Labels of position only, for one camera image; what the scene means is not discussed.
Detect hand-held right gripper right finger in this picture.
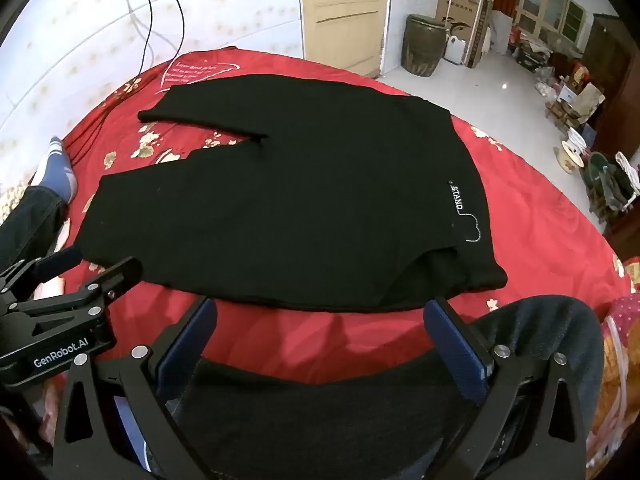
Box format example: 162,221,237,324
424,296,591,480

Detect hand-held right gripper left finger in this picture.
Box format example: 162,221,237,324
52,296,219,480

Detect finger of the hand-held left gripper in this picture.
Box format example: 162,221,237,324
0,245,84,306
74,256,146,311

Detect black pants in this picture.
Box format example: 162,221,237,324
79,74,509,313

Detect person's leg in dark jeans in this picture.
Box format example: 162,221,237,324
0,185,69,281

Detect red floral bedsheet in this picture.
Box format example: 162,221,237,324
30,47,638,396

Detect orange floral quilt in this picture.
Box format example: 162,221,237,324
585,292,640,471

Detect dark green bag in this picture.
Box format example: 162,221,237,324
580,152,636,222

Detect white cloth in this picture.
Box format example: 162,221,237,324
615,152,640,187

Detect pile of household clutter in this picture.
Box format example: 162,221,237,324
510,30,608,128

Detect white plastic jug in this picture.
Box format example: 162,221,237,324
444,35,466,64

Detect brown ceramic jar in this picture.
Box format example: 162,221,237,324
401,14,447,78

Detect dark wooden wardrobe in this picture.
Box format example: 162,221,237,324
582,12,634,126

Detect large cardboard box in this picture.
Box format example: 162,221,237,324
437,0,494,69

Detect light wooden door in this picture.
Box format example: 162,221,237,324
299,0,394,80

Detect green framed window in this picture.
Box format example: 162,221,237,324
515,0,589,54

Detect white cable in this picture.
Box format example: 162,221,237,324
120,0,149,56

